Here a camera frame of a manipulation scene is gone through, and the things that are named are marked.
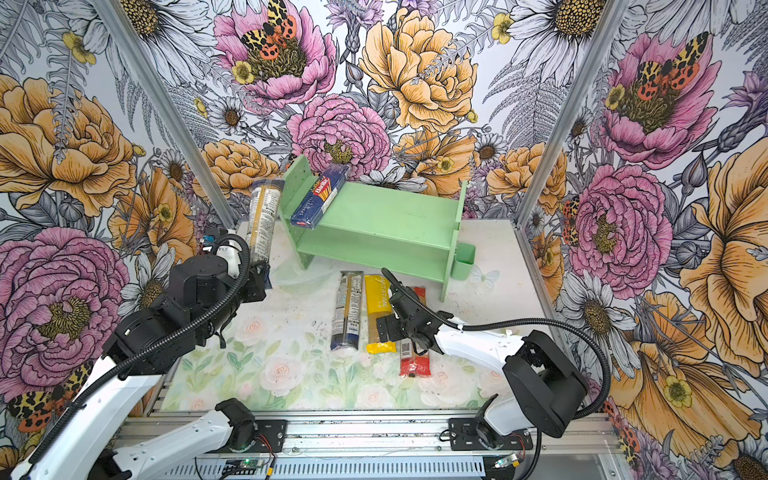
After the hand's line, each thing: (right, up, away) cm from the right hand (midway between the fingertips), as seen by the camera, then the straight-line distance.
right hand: (394, 331), depth 87 cm
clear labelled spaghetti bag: (-14, +1, +4) cm, 15 cm away
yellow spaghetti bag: (-5, +7, +7) cm, 11 cm away
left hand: (-29, +18, -23) cm, 41 cm away
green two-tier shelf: (+4, +28, -6) cm, 29 cm away
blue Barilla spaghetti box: (-21, +38, -2) cm, 44 cm away
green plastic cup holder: (+22, +19, +10) cm, 31 cm away
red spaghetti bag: (+5, -8, -4) cm, 10 cm away
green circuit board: (-36, -28, -16) cm, 48 cm away
